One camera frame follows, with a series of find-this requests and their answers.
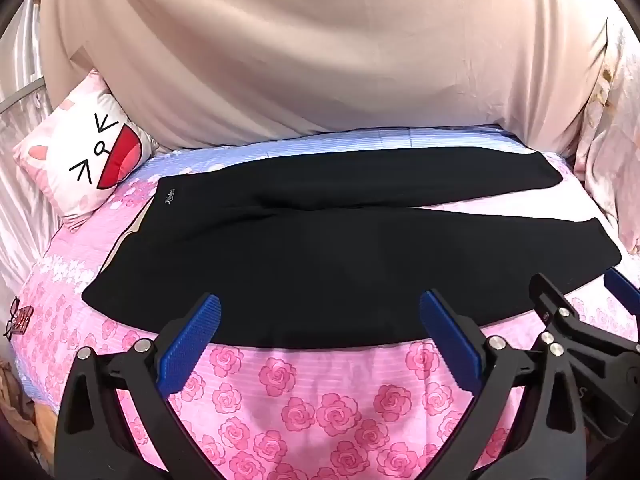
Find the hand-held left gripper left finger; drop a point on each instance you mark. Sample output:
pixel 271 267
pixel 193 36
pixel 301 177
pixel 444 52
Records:
pixel 197 340

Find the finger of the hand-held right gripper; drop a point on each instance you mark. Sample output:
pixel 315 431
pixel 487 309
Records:
pixel 622 287
pixel 555 300

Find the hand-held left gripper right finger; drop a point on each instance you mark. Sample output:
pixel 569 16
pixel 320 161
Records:
pixel 450 340

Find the black pants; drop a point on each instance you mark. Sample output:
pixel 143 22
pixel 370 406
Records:
pixel 300 260

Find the pale floral quilt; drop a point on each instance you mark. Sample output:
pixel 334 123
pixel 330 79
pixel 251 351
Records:
pixel 610 160

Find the pink floral bed sheet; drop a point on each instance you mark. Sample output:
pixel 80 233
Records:
pixel 325 410

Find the small red booklet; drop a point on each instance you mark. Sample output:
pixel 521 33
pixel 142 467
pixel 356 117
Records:
pixel 21 321

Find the dark-framed glasses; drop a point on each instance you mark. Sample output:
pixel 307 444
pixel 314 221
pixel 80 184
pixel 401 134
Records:
pixel 10 317

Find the brown cloth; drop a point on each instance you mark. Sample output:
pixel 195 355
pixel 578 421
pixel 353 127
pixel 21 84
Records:
pixel 17 400

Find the cat face pillow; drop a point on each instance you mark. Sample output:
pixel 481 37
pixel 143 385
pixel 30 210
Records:
pixel 75 160

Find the white satin curtain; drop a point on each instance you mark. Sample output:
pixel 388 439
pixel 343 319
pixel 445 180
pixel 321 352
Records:
pixel 20 210

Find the beige hanging cloth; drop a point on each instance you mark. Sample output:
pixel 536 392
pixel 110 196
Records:
pixel 300 60

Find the metal rail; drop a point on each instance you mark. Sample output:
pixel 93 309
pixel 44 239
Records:
pixel 25 91

